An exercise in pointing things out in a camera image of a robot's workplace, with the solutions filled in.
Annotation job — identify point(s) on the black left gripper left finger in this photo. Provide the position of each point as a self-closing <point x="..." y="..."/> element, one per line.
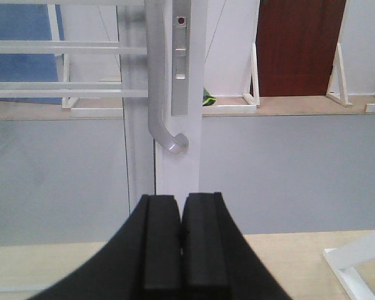
<point x="141" y="261"/>

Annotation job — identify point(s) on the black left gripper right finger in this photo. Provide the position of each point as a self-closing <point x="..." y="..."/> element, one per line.
<point x="217" y="261"/>

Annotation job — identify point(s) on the far green sandbag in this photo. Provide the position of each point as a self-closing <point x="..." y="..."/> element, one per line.
<point x="207" y="98"/>

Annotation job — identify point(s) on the far white support brace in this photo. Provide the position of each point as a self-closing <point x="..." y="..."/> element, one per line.
<point x="341" y="97"/>

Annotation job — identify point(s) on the white triangular support brace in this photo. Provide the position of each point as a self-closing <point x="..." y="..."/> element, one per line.
<point x="344" y="260"/>

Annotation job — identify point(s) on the white framed sliding glass door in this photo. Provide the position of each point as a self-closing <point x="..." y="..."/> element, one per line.
<point x="76" y="154"/>

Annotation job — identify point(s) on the grey door lock plate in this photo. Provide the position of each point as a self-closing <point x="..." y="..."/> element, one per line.
<point x="181" y="14"/>

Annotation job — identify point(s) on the grey curved door handle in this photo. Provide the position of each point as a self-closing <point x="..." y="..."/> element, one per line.
<point x="157" y="61"/>

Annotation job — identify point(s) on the brown wooden door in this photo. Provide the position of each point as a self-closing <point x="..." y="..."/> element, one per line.
<point x="296" y="43"/>

